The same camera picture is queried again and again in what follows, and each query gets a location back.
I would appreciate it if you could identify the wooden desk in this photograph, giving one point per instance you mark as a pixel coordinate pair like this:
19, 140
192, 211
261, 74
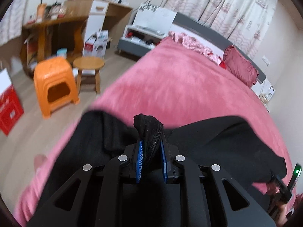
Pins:
42, 40

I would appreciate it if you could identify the pink floral cloth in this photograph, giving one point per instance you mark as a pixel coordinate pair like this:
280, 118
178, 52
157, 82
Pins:
193, 44

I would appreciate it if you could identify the pink bed blanket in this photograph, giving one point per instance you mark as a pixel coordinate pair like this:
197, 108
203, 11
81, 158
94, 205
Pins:
179, 86

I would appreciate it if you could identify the black pants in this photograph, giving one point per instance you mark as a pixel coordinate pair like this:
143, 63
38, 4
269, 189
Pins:
228, 141

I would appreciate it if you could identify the right hand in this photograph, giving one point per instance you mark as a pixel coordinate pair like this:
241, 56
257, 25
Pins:
282, 220

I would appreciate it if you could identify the white grey nightstand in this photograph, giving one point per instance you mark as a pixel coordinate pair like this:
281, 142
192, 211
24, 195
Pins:
151, 24

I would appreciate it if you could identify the red ruffled pillow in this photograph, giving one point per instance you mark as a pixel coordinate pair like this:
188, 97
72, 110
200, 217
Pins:
239, 66

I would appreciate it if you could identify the orange plastic stool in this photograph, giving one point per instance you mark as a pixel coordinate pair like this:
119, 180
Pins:
55, 85

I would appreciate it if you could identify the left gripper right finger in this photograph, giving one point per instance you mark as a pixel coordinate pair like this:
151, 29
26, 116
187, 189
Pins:
170, 171

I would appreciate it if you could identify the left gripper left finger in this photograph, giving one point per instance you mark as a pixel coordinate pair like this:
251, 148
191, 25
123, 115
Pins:
133, 170

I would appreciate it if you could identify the round wooden stool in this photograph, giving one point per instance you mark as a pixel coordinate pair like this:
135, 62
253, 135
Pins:
89, 65

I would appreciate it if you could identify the white drawer cabinet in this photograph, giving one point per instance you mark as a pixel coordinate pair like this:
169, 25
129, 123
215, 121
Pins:
96, 18

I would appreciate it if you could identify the white right nightstand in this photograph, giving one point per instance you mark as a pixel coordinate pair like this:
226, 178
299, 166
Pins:
264, 92

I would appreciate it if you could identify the white appliance box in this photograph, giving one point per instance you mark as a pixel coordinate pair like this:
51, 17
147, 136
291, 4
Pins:
96, 44

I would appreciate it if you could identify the white wall socket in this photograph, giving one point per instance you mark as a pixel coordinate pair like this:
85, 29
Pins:
265, 60

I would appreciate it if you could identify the red garment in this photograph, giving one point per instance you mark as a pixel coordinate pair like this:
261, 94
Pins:
222, 65

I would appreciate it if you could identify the floral curtain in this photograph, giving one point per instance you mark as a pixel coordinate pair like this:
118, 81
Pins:
242, 22

